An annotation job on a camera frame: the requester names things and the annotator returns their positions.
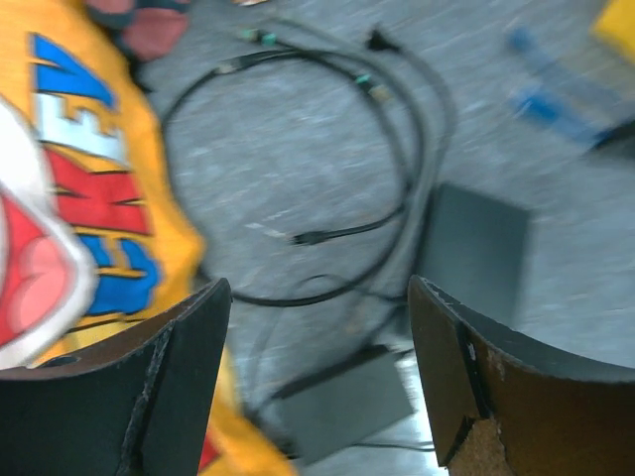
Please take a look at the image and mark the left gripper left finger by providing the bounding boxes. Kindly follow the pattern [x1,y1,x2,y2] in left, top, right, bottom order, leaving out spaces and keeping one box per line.
[1,279,231,475]

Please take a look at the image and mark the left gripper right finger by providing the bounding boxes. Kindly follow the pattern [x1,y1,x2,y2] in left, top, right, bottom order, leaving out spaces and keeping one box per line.
[408,277,634,475]

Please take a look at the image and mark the black power adapter brick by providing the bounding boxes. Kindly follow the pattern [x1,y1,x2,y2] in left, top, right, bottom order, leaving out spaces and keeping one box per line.
[273,346,413,464]

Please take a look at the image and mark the black network switch box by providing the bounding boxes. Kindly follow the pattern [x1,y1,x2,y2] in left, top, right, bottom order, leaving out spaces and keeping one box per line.
[413,182,532,326]

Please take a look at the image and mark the blue ethernet cable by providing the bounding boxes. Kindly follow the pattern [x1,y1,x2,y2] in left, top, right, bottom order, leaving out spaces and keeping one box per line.
[503,27,635,150]

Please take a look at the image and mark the black power cord with plug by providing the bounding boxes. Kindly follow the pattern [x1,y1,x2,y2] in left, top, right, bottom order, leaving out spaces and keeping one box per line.
[242,24,457,452]

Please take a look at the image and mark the orange Mickey Mouse pillow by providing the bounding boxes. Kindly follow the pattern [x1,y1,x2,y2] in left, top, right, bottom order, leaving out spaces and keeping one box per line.
[1,1,293,475]

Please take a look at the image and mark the maroon crumpled garment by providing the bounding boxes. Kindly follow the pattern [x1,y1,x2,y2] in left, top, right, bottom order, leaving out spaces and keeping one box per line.
[84,0,191,62]

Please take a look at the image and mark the yellow patterned children's garment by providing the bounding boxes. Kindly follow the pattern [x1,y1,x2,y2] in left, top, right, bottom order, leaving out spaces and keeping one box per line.
[591,0,635,60]

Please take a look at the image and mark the black looped cable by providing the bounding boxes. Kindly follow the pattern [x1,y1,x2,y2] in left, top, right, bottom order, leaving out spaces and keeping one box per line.
[161,47,428,307]

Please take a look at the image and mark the grey thin cable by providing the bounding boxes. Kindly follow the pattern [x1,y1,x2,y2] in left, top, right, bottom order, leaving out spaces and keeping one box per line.
[232,17,388,105]

